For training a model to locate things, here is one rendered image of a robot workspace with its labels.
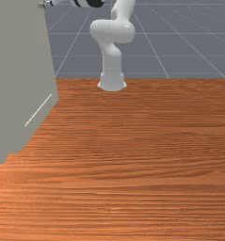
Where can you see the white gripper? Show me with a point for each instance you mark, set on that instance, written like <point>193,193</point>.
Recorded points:
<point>51,2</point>

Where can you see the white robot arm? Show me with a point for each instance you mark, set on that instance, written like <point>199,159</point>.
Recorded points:
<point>111,59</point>

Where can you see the pale grey cabinet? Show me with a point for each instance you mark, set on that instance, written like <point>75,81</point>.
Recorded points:
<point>16,78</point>

